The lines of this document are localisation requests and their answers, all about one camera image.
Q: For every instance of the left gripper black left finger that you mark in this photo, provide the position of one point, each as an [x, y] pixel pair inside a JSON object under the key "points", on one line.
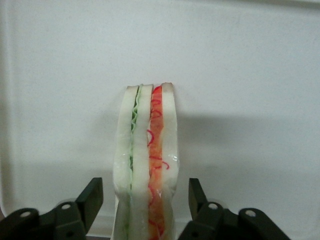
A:
{"points": [[60, 220]]}

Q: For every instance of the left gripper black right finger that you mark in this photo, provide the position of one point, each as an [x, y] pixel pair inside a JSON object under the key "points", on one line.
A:
{"points": [[220, 222]]}

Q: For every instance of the triangular sandwich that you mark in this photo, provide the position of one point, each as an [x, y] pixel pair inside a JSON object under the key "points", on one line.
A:
{"points": [[140, 162]]}

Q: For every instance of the beige rectangular tray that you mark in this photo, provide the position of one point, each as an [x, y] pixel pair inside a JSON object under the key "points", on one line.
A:
{"points": [[200, 62]]}

